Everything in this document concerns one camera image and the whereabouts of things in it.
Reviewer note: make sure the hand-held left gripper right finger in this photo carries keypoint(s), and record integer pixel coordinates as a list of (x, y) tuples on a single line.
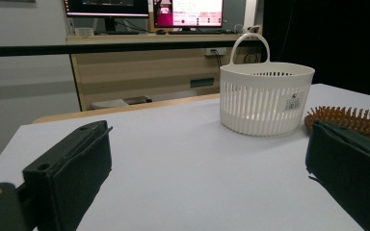
[(350, 160)]

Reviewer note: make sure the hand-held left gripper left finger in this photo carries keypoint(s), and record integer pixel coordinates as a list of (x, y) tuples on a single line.
[(70, 166)]

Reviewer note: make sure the brown wooden hairbrush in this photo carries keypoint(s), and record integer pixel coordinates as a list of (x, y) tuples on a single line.
[(340, 117)]

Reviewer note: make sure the white slotted plastic basket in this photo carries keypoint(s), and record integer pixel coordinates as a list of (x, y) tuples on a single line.
[(253, 106)]

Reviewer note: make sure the light wooden desk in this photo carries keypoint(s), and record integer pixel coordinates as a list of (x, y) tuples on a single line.
[(135, 70)]

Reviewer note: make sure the black curtain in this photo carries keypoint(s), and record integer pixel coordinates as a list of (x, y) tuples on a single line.
[(340, 41)]

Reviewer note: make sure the small white box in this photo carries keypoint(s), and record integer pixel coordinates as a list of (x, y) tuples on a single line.
[(84, 31)]

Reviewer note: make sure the white cabinet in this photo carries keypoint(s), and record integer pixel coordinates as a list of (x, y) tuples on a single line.
[(25, 25)]

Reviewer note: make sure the dark rectangular desk plate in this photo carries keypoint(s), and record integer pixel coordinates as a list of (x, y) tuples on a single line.
[(202, 82)]

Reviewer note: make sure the black computer mouse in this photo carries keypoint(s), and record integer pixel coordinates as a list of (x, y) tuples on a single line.
[(161, 31)]

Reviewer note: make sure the dark-screen computer monitor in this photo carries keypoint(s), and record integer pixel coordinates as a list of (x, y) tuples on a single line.
[(106, 6)]

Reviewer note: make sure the white power socket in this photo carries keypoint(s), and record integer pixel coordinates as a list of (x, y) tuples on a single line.
[(211, 51)]

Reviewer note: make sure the black keyboard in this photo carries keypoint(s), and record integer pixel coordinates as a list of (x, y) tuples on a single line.
[(196, 31)]

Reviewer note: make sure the pink-screen computer monitor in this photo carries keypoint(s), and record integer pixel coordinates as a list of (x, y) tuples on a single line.
[(189, 12)]

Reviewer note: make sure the black horizontal frame bar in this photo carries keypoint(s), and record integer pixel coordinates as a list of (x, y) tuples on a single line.
[(45, 49)]

